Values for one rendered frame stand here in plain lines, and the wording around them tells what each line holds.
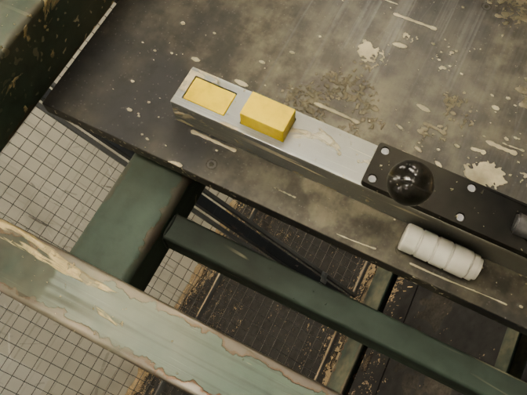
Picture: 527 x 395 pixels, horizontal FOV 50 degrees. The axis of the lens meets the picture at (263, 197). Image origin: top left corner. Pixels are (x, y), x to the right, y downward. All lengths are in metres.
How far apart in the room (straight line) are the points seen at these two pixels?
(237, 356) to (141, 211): 0.22
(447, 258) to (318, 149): 0.17
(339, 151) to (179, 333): 0.24
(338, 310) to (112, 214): 0.27
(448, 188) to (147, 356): 0.32
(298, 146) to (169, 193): 0.16
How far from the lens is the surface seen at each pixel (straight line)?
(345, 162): 0.58
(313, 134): 0.60
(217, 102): 0.62
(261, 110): 0.58
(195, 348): 0.52
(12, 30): 0.65
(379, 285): 1.74
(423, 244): 0.58
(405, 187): 0.46
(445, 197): 0.58
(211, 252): 0.64
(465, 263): 0.58
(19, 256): 0.58
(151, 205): 0.65
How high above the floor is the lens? 1.78
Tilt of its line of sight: 20 degrees down
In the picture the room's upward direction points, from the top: 54 degrees counter-clockwise
